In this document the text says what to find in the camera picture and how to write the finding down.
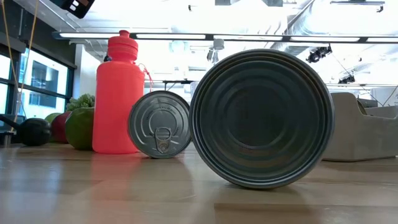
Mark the yellowfin tuna can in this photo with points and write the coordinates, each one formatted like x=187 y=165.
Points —
x=158 y=124

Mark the coral plastic sports bottle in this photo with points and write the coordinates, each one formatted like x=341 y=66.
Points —
x=118 y=109

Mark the green round fruit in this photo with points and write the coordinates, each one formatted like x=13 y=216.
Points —
x=80 y=130

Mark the dark red apple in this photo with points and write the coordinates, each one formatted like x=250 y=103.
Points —
x=59 y=129

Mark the grey tray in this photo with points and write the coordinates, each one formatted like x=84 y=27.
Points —
x=357 y=140

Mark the dark green avocado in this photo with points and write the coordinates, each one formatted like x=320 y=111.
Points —
x=34 y=132

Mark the clear plastic bin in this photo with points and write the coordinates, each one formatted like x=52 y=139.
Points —
x=195 y=88

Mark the large tin can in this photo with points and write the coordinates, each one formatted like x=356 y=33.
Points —
x=261 y=121

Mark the long linear ceiling light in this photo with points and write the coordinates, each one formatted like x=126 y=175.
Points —
x=171 y=36

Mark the green broccoli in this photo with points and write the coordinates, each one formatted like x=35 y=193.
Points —
x=81 y=102

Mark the black ceiling spotlight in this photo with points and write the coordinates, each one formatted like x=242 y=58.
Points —
x=318 y=53
x=346 y=79

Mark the green pear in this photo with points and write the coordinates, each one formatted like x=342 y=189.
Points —
x=51 y=117

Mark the dark-framed window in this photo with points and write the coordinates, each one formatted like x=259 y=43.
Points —
x=46 y=77

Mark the black monitor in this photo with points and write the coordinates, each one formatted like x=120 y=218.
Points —
x=370 y=102

